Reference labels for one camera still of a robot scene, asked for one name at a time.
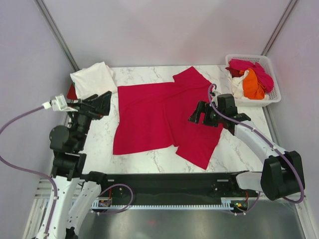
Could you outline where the aluminium frame post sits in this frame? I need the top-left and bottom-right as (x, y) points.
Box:
(261, 0), (300, 56)
(34, 0), (79, 71)

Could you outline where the cream white shirt in basket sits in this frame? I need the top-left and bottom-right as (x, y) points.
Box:
(230, 70), (249, 99)

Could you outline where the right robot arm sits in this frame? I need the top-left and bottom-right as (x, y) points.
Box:
(188, 91), (305, 204)

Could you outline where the right aluminium frame post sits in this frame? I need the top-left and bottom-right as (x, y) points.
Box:
(261, 0), (300, 56)

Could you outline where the orange shirt in basket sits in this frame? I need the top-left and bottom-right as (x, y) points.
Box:
(243, 68), (265, 100)

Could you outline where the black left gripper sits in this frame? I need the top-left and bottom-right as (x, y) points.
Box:
(66, 90), (112, 149)

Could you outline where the pink shirt in basket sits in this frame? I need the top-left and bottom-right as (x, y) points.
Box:
(228, 59), (274, 93)

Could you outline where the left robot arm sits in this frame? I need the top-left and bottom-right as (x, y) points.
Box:
(36, 91), (112, 239)

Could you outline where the dark maroon shirt in basket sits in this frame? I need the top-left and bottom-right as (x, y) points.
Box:
(225, 67), (245, 78)

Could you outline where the folded white t shirt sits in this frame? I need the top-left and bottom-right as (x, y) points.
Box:
(70, 62), (118, 100)

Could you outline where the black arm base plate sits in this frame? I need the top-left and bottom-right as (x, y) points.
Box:
(79, 171), (260, 206)

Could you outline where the crimson red t shirt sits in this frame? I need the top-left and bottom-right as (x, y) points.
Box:
(113, 67), (223, 169)

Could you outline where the folded dark red t shirt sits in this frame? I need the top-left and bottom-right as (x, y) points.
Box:
(67, 84), (77, 100)

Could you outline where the white slotted cable duct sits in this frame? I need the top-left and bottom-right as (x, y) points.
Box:
(91, 198), (249, 211)

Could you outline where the left aluminium frame post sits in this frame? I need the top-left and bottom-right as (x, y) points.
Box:
(34, 0), (79, 71)

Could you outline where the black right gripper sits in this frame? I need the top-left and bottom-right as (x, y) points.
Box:
(188, 101), (225, 128)

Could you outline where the white plastic laundry basket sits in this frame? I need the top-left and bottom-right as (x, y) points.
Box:
(225, 54), (281, 107)

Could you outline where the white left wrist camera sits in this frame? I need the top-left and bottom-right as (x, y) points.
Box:
(42, 94), (77, 112)

